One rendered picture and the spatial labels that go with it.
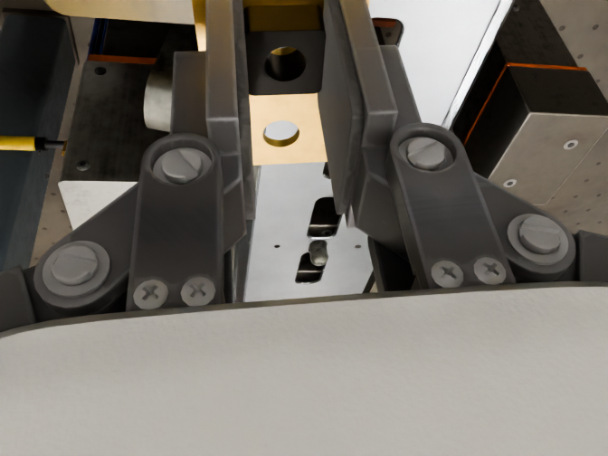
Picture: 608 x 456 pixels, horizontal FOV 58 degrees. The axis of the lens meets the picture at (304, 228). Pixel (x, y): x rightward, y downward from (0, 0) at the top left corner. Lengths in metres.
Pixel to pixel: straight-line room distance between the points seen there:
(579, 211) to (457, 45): 0.89
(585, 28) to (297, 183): 0.53
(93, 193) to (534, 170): 0.38
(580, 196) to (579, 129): 0.74
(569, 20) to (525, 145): 0.41
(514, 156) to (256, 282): 0.34
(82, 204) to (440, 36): 0.28
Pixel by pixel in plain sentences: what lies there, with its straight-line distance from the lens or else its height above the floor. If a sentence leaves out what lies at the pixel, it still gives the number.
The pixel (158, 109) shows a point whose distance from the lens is 0.32.
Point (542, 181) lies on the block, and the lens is 0.56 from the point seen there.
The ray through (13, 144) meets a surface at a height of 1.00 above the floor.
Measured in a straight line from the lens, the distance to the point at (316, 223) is 0.61.
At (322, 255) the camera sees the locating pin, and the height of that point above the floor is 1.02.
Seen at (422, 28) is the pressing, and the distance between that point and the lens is 0.43.
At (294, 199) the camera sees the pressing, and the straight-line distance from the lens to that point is 0.55.
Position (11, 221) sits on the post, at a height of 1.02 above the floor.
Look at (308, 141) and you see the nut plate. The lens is 0.15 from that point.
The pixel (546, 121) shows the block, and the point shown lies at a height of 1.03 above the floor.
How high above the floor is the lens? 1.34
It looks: 35 degrees down
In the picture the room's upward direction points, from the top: 173 degrees clockwise
